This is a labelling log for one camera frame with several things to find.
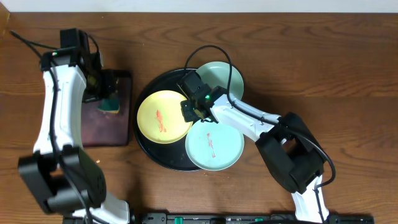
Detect green sponge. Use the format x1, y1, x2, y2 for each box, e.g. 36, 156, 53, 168
97, 95, 120, 113

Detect yellow plate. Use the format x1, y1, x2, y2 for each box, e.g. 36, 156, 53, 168
137, 90, 193, 144

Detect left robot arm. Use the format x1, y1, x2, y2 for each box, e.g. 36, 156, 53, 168
18, 49, 131, 223

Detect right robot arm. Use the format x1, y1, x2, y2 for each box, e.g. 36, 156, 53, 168
182, 86, 331, 223

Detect rectangular dark brown tray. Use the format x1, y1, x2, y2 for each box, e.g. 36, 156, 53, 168
81, 70, 132, 147

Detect round black tray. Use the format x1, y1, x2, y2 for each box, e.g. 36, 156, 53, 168
134, 68, 200, 171

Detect upper light green plate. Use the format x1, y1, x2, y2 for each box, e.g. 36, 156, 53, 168
196, 62, 244, 100

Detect light green plate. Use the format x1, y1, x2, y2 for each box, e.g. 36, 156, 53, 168
185, 121, 244, 171
196, 62, 244, 100

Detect lower light green plate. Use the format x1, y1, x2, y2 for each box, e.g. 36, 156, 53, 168
185, 121, 244, 171

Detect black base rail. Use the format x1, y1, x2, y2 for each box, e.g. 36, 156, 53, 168
122, 213, 375, 224

